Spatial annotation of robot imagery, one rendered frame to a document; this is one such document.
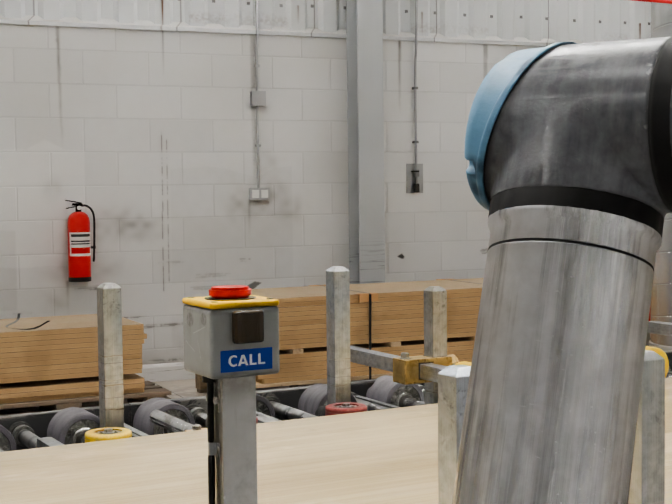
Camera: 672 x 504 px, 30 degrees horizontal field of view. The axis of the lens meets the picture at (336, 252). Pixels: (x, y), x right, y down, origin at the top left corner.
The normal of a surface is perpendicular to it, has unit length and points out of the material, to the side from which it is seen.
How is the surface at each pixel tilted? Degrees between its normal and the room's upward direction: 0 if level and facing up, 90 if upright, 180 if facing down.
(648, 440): 90
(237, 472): 90
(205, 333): 90
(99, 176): 90
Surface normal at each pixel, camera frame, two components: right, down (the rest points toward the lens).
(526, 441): -0.32, -0.25
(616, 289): 0.44, -0.12
